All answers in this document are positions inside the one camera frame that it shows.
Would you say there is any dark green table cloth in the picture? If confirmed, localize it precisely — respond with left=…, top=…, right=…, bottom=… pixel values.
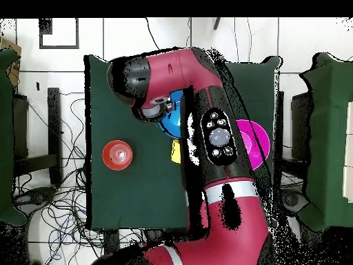
left=83, top=54, right=283, bottom=230

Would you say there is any large pink plastic bowl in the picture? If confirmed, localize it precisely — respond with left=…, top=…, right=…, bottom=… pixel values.
left=235, top=119, right=271, bottom=171

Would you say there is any black square floor frame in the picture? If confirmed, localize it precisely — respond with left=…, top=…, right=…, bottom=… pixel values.
left=38, top=17, right=80, bottom=50

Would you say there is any green-clothed side table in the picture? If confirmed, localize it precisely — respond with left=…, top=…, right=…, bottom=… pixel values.
left=299, top=52, right=353, bottom=233
left=0, top=48, right=28, bottom=227

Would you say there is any black metal stand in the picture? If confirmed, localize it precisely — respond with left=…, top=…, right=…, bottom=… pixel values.
left=12, top=87, right=63, bottom=186
left=274, top=90, right=285, bottom=169

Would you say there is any black box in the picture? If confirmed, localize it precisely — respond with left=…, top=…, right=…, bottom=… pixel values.
left=290, top=92, right=314, bottom=161

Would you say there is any black pedestal leg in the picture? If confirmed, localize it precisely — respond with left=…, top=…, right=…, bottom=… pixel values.
left=13, top=186, right=57, bottom=215
left=281, top=188, right=309, bottom=217

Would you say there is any blue plastic bowl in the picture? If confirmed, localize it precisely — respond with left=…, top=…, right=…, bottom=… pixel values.
left=157, top=89, right=185, bottom=139

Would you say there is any thin black cable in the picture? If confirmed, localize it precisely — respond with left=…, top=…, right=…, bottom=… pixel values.
left=145, top=17, right=161, bottom=51

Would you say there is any cardboard box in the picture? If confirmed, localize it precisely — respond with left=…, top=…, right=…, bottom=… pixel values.
left=0, top=37, right=22, bottom=87

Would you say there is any yellow plastic cup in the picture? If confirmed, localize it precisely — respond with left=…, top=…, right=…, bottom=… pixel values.
left=170, top=139, right=182, bottom=164

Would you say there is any tangle of floor cables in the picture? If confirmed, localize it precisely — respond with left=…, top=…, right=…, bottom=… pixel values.
left=12, top=92, right=150, bottom=265

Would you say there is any orange plastic bowl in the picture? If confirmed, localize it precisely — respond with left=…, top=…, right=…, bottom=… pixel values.
left=101, top=139, right=134, bottom=171

